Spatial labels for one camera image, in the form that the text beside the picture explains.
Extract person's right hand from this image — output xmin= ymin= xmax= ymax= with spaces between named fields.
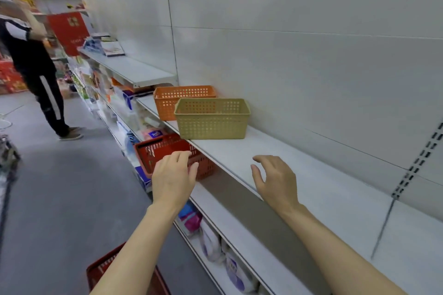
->
xmin=251 ymin=155 xmax=300 ymax=218

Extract person's left hand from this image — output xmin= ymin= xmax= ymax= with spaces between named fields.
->
xmin=151 ymin=150 xmax=200 ymax=215

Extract red shopping basket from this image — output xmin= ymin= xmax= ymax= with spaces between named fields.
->
xmin=85 ymin=242 xmax=171 ymax=295
xmin=134 ymin=133 xmax=216 ymax=181

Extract green perforated plastic basket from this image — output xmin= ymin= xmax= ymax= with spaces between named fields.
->
xmin=174 ymin=98 xmax=251 ymax=141

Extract white metal store shelves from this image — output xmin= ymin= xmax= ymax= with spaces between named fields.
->
xmin=67 ymin=0 xmax=443 ymax=295

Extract person's right forearm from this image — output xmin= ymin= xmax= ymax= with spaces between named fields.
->
xmin=280 ymin=204 xmax=407 ymax=295

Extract person's left forearm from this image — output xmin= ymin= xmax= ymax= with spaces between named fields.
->
xmin=89 ymin=203 xmax=180 ymax=295

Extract white jug purple label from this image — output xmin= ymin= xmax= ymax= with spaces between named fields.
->
xmin=199 ymin=218 xmax=226 ymax=264
xmin=224 ymin=246 xmax=259 ymax=295

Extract flat printed packs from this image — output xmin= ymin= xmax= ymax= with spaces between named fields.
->
xmin=83 ymin=33 xmax=126 ymax=58

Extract red square gift box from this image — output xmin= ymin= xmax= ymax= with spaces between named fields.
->
xmin=47 ymin=12 xmax=91 ymax=58

